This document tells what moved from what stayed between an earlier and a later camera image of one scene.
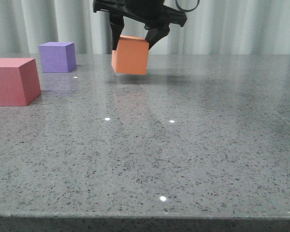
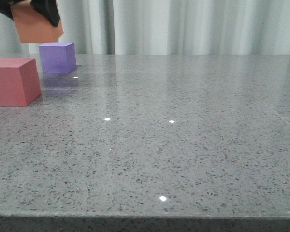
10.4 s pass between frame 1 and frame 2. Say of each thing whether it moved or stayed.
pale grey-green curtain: stayed
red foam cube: stayed
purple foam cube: stayed
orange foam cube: moved
